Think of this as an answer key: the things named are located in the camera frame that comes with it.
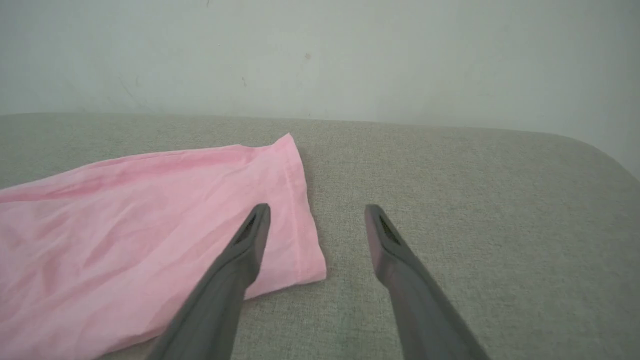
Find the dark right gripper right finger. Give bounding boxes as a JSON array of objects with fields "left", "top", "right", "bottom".
[{"left": 364, "top": 203, "right": 491, "bottom": 360}]

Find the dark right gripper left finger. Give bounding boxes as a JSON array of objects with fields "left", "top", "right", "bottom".
[{"left": 145, "top": 203, "right": 272, "bottom": 360}]

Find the pink t-shirt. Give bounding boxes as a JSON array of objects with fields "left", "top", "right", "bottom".
[{"left": 0, "top": 132, "right": 328, "bottom": 360}]

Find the grey fabric sofa cushion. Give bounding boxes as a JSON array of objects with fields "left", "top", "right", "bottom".
[{"left": 0, "top": 112, "right": 640, "bottom": 360}]

